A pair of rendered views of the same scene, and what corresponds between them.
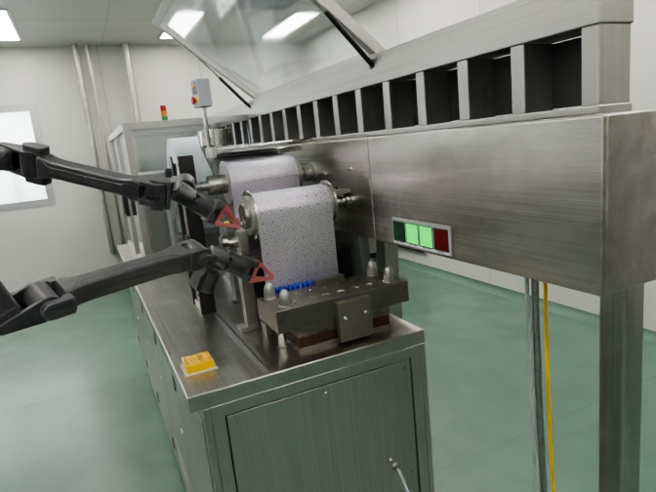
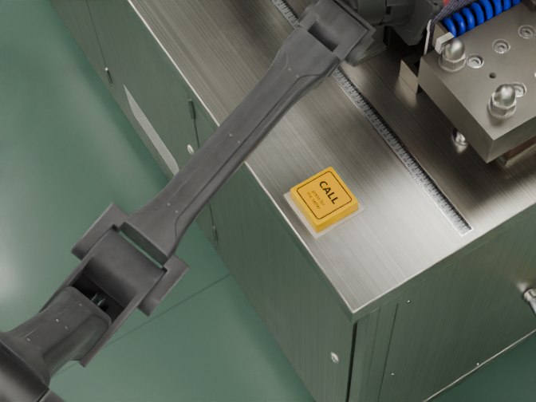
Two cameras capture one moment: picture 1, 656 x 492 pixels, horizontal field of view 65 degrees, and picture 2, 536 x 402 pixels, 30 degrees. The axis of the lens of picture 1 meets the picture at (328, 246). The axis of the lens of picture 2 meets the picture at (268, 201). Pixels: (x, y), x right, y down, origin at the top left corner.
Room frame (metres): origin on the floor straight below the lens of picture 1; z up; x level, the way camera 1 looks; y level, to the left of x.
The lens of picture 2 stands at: (0.61, 0.49, 2.14)
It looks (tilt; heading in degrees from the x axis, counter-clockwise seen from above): 62 degrees down; 356
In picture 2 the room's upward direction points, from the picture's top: 5 degrees counter-clockwise
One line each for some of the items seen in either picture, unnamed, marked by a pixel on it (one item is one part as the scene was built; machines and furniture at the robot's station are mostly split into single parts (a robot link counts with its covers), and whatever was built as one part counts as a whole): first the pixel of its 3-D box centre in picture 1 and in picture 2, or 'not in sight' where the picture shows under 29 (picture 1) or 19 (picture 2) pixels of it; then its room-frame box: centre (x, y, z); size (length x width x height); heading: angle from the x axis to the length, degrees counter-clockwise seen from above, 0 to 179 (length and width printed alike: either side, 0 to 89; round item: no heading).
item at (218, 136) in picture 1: (215, 137); not in sight; (2.21, 0.42, 1.50); 0.14 x 0.14 x 0.06
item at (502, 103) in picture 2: (284, 297); (504, 97); (1.30, 0.13, 1.05); 0.04 x 0.04 x 0.04
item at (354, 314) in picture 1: (354, 318); not in sight; (1.33, -0.05, 0.96); 0.10 x 0.03 x 0.11; 114
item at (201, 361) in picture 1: (197, 362); (324, 199); (1.27, 0.37, 0.91); 0.07 x 0.07 x 0.02; 24
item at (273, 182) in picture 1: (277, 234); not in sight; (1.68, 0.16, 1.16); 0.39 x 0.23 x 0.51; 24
